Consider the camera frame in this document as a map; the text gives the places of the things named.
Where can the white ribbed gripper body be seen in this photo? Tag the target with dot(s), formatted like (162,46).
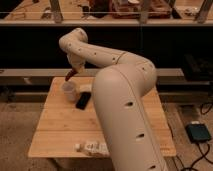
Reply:
(76,62)

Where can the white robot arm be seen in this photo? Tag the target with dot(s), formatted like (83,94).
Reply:
(117,91)

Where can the white ceramic cup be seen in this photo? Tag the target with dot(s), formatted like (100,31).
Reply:
(69,90)

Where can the black smartphone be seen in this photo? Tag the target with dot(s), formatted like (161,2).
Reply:
(83,100)

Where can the wooden table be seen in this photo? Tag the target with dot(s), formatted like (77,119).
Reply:
(61,126)

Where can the long wooden bench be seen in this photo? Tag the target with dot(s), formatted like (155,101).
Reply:
(166,76)

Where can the white printed carton box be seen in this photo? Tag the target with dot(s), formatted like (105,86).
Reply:
(92,148)

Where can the black foot pedal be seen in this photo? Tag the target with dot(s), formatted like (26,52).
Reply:
(198,133)

